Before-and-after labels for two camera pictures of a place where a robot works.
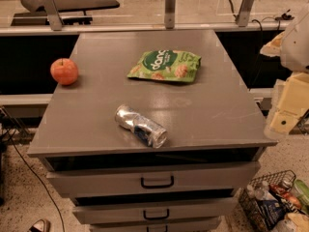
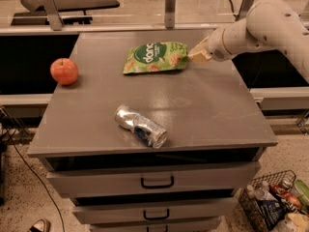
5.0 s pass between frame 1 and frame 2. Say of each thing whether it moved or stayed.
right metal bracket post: stayed
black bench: stayed
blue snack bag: stayed
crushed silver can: stayed
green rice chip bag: moved
